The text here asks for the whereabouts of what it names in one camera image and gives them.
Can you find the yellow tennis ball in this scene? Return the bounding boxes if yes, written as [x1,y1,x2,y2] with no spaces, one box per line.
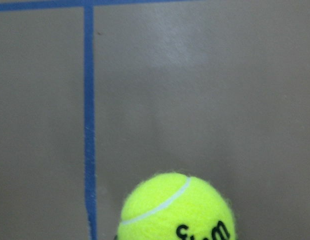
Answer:
[116,172,238,240]

